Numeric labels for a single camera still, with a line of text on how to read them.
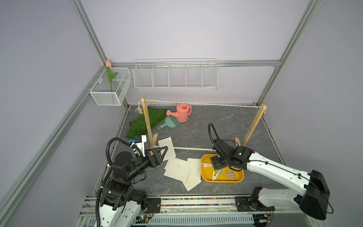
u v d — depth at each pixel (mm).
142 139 581
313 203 387
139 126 1011
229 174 826
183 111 1021
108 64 893
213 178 811
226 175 826
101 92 746
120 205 456
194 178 814
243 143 825
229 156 588
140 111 649
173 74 1032
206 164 846
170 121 1091
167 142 944
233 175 824
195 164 874
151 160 551
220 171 830
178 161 891
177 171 856
